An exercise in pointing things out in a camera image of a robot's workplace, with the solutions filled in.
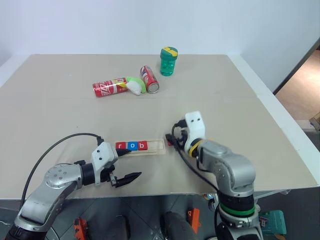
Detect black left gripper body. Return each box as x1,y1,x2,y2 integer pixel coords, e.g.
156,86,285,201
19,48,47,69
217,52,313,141
99,162,119,188

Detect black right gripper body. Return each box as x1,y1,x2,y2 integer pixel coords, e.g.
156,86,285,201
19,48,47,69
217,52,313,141
173,119,191,150

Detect wooden letter tray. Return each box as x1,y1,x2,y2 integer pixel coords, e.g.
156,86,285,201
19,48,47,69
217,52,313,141
114,138,167,158

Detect orange tool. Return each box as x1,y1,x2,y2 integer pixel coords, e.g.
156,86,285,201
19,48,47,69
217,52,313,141
73,216,89,240
186,207,201,234

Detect green and white plastic toy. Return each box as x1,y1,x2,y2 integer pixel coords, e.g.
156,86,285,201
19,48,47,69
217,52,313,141
124,75,148,97

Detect red striped soda can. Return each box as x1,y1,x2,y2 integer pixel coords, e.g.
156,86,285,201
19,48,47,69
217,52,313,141
139,65,161,94

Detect green plastic jar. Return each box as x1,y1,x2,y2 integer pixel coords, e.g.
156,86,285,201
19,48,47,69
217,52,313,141
159,46,179,77

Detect green tool case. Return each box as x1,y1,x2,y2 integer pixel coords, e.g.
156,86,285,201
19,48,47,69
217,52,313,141
258,209,286,236

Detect cardboard box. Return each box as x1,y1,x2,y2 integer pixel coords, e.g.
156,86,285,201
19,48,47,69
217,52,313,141
309,115,320,131

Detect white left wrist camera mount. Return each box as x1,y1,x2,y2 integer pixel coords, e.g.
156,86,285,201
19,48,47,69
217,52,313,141
90,141,119,185

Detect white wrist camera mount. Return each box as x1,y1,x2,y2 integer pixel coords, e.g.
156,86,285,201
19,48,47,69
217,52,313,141
90,141,119,185
184,109,209,153

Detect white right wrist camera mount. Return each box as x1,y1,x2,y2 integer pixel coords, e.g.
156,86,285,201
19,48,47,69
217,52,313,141
184,109,209,153

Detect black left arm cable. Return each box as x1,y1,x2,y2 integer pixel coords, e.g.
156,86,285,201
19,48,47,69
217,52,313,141
21,132,105,201

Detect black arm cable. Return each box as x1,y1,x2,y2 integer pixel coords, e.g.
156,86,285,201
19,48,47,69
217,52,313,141
171,121,221,196
21,132,105,201

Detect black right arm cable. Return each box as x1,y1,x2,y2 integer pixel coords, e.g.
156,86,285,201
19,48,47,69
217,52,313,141
171,121,221,196

